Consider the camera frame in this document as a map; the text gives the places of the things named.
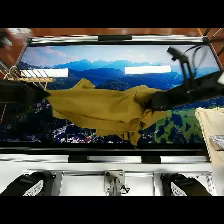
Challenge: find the mustard yellow shirt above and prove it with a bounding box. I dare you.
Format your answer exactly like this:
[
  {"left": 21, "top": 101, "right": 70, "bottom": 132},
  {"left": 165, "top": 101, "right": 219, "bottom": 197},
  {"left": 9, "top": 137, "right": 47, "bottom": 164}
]
[{"left": 44, "top": 78, "right": 175, "bottom": 147}]

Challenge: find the black cable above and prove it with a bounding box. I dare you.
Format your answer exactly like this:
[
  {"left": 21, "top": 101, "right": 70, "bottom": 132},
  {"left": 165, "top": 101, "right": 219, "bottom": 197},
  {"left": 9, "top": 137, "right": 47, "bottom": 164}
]
[{"left": 185, "top": 44, "right": 215, "bottom": 81}]

